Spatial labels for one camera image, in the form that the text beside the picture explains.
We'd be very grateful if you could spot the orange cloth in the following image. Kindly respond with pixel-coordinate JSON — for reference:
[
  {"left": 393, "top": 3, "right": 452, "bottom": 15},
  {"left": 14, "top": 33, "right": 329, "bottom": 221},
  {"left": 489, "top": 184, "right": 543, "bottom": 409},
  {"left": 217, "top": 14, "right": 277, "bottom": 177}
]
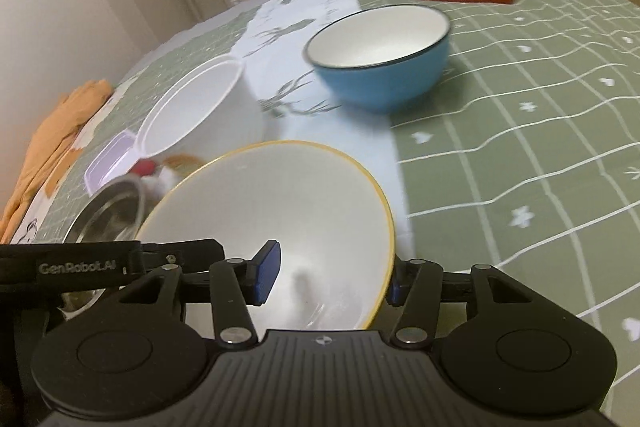
[{"left": 0, "top": 79, "right": 115, "bottom": 238}]

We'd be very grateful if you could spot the white plastic bowl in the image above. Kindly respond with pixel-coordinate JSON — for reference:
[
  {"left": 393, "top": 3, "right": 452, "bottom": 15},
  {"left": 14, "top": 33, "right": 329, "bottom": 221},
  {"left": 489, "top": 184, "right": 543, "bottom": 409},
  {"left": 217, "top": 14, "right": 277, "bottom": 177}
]
[{"left": 136, "top": 55, "right": 271, "bottom": 158}]

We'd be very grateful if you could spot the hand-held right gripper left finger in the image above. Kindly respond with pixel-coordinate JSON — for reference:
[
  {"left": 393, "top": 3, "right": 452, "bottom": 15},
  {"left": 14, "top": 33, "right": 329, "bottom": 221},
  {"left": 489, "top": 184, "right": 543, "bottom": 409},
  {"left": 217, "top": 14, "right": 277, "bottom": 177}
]
[{"left": 120, "top": 239, "right": 282, "bottom": 349}]

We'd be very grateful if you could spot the green checkered deer bedspread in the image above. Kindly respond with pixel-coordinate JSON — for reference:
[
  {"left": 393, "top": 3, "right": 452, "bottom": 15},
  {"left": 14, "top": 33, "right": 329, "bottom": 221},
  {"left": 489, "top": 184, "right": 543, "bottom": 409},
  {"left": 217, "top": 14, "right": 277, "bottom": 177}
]
[{"left": 115, "top": 0, "right": 640, "bottom": 427}]

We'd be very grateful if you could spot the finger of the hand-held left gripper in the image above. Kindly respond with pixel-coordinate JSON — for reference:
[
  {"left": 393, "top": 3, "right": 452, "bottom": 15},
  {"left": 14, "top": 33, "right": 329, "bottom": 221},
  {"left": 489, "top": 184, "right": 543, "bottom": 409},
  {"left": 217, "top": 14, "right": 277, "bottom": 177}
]
[{"left": 140, "top": 238, "right": 226, "bottom": 274}]

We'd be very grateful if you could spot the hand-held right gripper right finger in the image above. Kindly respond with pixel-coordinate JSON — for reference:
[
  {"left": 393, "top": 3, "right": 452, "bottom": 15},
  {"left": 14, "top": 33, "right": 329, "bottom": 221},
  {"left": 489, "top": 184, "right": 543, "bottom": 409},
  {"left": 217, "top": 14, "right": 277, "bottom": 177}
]
[{"left": 391, "top": 258, "right": 531, "bottom": 350}]

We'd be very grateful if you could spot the purple lidded plastic container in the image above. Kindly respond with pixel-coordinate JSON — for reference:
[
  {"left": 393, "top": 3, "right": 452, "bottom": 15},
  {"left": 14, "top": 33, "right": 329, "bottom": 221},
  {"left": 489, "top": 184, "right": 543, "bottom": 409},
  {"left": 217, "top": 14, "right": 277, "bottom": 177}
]
[{"left": 83, "top": 130, "right": 138, "bottom": 198}]

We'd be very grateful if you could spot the stainless steel bowl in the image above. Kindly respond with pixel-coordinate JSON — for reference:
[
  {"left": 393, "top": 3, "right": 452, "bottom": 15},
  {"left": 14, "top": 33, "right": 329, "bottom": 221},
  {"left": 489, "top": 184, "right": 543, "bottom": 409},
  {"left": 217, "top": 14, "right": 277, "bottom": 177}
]
[{"left": 61, "top": 177, "right": 153, "bottom": 310}]

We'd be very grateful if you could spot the white bowl with yellow rim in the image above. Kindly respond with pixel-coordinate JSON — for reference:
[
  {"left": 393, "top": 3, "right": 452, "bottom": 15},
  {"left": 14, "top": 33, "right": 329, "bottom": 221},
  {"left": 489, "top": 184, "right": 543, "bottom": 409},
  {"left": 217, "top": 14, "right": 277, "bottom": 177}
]
[{"left": 135, "top": 139, "right": 396, "bottom": 333}]

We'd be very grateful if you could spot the blue bowl with black rim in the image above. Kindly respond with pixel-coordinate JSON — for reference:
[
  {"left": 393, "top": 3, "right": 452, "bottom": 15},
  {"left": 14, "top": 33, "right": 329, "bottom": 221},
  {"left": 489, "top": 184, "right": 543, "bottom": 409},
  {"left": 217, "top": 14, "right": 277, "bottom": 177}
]
[{"left": 303, "top": 5, "right": 452, "bottom": 115}]

